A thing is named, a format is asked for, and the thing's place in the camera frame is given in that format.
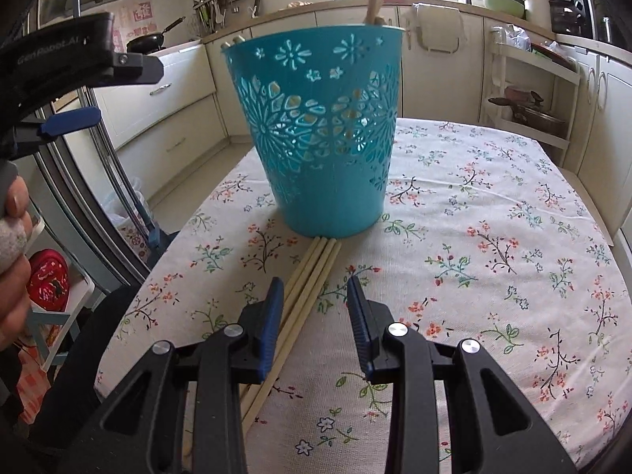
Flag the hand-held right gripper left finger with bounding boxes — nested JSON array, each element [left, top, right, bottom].
[[59, 276, 286, 474]]

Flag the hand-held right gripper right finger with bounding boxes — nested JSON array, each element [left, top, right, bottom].
[[346, 275, 578, 474]]

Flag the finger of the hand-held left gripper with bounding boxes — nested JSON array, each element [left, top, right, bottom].
[[113, 52, 165, 86], [12, 107, 102, 146]]

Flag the row of wooden chopsticks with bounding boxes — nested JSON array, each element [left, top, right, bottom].
[[182, 236, 342, 460]]

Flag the teal cutout plastic bucket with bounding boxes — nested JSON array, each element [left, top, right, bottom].
[[220, 24, 406, 239]]

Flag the person's left hand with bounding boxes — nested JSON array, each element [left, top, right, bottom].
[[0, 175, 34, 351]]

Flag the black wok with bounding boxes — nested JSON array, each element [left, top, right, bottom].
[[126, 16, 187, 54]]

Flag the white base kitchen cabinets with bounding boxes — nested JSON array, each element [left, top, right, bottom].
[[49, 0, 632, 238]]

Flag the blue mop with orange tip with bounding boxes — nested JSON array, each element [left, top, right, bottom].
[[69, 0, 171, 262]]

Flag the floral tablecloth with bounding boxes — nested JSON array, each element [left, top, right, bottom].
[[94, 117, 632, 470]]

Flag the red plush slipper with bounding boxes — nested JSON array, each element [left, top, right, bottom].
[[27, 249, 70, 312]]

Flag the red checked cloth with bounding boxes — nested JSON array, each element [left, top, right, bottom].
[[17, 355, 50, 425]]

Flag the steel pot with lid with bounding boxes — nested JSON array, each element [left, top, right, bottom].
[[488, 86, 566, 134]]

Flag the white door-hung trash holder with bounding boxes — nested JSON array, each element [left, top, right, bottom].
[[409, 2, 467, 55]]

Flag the white utility cart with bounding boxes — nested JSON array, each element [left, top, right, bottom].
[[486, 27, 581, 151]]

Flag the white plastic bag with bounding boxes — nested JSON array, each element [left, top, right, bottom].
[[504, 24, 531, 50]]

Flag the green bowl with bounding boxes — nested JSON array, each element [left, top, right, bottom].
[[483, 0, 525, 19]]

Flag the white thermos jug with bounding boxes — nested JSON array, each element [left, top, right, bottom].
[[523, 0, 551, 30]]

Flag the black toaster oven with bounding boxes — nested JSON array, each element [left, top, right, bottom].
[[545, 0, 593, 35]]

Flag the grey sliding door frame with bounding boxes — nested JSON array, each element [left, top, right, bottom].
[[20, 84, 159, 302]]

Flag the wall utensil rack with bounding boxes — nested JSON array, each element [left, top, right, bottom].
[[190, 0, 260, 35]]

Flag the blue frame shelf rack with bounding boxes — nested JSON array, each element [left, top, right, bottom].
[[15, 217, 97, 371]]

